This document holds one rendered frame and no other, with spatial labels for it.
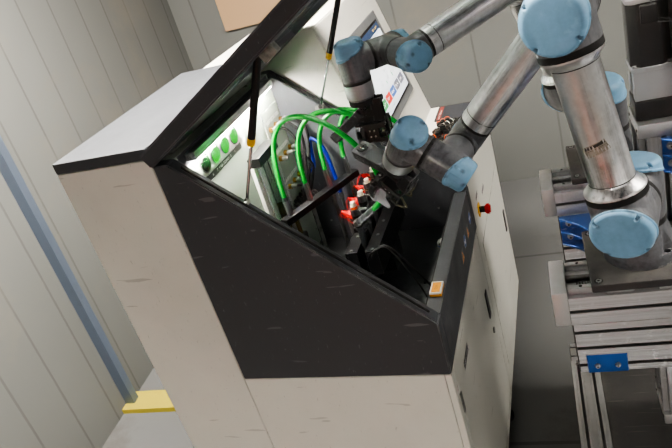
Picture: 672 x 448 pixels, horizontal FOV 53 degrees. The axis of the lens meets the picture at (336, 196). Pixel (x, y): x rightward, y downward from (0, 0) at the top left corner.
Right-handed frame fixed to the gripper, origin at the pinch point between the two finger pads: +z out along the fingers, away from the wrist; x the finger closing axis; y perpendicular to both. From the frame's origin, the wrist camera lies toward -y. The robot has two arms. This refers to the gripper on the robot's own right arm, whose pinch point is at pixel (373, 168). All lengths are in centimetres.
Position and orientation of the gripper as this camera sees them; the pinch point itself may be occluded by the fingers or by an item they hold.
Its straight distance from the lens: 180.6
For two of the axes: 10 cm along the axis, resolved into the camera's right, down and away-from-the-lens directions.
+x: 2.7, -4.8, 8.4
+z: 2.7, 8.7, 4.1
